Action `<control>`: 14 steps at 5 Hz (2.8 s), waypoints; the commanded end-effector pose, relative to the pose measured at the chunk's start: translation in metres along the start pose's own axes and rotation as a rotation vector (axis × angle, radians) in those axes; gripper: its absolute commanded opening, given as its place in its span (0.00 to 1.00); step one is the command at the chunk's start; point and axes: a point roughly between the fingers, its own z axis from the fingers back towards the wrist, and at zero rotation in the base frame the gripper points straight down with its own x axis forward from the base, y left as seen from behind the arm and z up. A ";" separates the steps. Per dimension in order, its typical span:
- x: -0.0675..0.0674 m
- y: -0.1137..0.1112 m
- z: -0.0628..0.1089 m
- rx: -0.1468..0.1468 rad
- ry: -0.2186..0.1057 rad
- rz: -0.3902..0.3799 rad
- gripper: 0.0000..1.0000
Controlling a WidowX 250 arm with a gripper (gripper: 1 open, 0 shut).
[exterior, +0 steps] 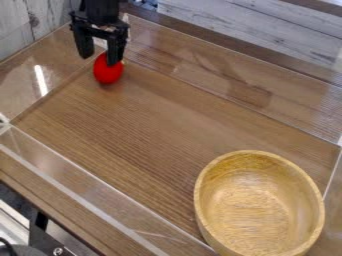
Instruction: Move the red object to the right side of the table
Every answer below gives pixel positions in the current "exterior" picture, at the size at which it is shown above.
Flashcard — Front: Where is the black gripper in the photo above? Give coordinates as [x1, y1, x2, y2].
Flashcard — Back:
[70, 11, 130, 66]

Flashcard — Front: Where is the red toy strawberry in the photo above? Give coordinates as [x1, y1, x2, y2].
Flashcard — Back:
[94, 53, 125, 84]

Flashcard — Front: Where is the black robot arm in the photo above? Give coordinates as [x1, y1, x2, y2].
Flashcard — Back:
[70, 0, 130, 66]

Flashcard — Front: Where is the wooden oval bowl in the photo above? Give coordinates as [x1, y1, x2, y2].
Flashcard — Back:
[194, 150, 325, 256]

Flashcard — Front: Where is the clear acrylic tray wall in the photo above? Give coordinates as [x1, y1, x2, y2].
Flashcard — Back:
[0, 17, 342, 256]

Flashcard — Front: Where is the black metal table bracket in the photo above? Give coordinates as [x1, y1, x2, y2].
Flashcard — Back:
[28, 211, 93, 256]

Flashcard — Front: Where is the black cable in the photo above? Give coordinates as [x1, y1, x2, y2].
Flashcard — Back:
[0, 237, 19, 256]

